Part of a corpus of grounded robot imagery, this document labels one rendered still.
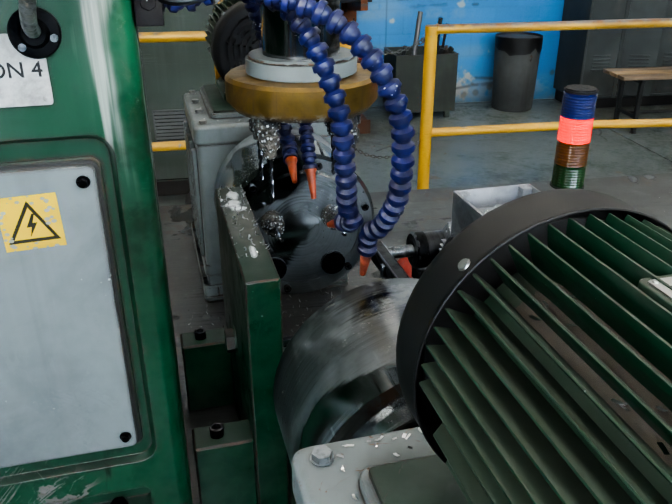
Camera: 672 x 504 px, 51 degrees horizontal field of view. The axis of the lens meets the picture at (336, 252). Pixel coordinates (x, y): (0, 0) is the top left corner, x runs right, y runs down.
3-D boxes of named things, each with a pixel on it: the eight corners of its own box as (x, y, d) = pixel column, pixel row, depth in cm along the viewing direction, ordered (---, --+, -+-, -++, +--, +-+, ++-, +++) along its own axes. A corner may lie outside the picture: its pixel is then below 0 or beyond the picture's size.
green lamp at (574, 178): (561, 192, 132) (564, 169, 130) (544, 181, 137) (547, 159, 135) (589, 189, 133) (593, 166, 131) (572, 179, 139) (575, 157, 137)
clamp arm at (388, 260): (365, 258, 114) (423, 342, 91) (366, 241, 112) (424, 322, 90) (386, 256, 115) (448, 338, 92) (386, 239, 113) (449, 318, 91)
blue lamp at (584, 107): (571, 121, 126) (575, 96, 124) (553, 113, 131) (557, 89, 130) (600, 119, 128) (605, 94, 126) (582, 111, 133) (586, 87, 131)
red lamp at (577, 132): (568, 146, 128) (571, 121, 126) (550, 136, 133) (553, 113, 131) (597, 143, 130) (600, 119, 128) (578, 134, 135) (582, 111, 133)
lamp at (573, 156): (564, 169, 130) (568, 146, 128) (547, 159, 135) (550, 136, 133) (593, 166, 131) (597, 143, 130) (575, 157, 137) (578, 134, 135)
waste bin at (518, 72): (523, 101, 625) (531, 30, 599) (542, 112, 591) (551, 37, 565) (481, 103, 619) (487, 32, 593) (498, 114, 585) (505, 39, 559)
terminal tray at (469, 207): (479, 267, 95) (484, 217, 92) (448, 235, 104) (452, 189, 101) (559, 257, 97) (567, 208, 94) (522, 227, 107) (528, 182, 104)
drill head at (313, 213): (237, 330, 110) (225, 179, 99) (210, 228, 146) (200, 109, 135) (389, 309, 116) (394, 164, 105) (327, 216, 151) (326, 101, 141)
